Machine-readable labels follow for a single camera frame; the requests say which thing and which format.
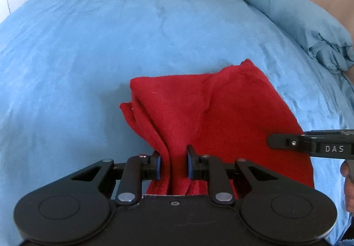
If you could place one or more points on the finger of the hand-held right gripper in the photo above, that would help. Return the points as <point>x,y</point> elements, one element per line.
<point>290,142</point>

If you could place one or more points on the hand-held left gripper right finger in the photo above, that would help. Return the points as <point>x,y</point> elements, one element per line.
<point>189,163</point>

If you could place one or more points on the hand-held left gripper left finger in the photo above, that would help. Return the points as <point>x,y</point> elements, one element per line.
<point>157,166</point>

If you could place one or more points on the red knit sweater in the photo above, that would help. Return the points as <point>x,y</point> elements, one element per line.
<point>221,110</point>

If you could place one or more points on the person's right hand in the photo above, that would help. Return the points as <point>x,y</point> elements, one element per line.
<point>349,190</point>

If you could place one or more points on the blue fluffy rug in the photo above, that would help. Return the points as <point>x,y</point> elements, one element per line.
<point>347,242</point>

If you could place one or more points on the bed with blue sheet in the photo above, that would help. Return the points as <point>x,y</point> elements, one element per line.
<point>96,55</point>

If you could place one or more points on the folded blue duvet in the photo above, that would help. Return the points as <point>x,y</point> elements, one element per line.
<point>282,5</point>

